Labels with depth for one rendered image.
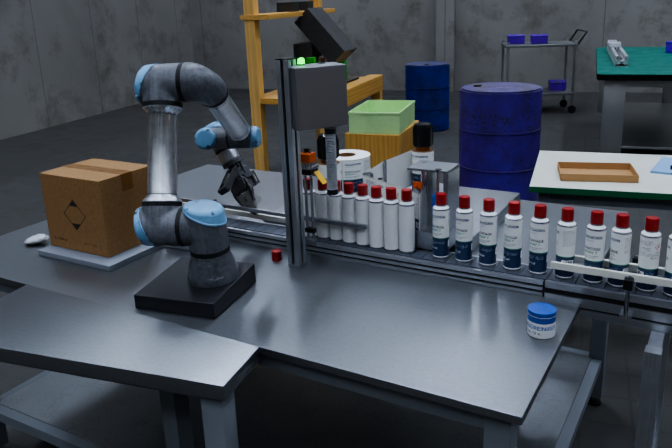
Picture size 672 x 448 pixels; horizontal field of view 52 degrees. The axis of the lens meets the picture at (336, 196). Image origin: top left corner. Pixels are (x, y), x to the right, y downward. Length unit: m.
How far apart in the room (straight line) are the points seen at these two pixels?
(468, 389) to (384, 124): 3.89
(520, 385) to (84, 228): 1.55
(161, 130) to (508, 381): 1.17
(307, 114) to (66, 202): 0.93
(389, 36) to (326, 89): 10.21
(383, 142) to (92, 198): 3.26
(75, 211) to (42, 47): 8.23
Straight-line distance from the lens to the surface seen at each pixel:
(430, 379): 1.62
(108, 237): 2.43
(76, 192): 2.47
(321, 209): 2.30
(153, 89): 2.06
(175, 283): 2.08
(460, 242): 2.10
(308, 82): 2.07
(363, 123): 5.36
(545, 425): 2.60
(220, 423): 1.73
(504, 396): 1.58
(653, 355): 1.92
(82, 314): 2.11
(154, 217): 2.02
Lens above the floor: 1.68
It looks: 16 degrees down
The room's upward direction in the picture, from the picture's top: 2 degrees counter-clockwise
